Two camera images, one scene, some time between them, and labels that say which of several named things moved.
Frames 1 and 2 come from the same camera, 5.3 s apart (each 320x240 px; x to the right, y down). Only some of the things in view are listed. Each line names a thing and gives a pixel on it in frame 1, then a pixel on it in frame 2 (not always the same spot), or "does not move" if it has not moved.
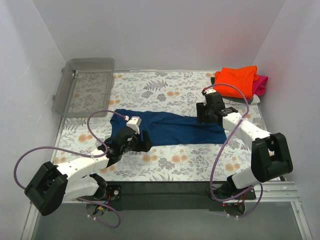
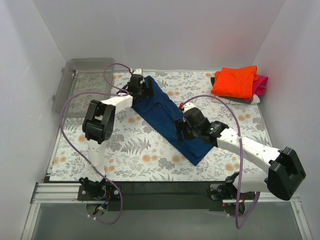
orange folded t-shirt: (243, 77) does not move
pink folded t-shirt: (259, 86) does not move
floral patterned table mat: (189, 93) does not move
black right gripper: (202, 114) to (180, 129)
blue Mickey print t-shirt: (163, 129) to (165, 113)
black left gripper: (141, 141) to (148, 87)
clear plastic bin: (85, 85) does not move
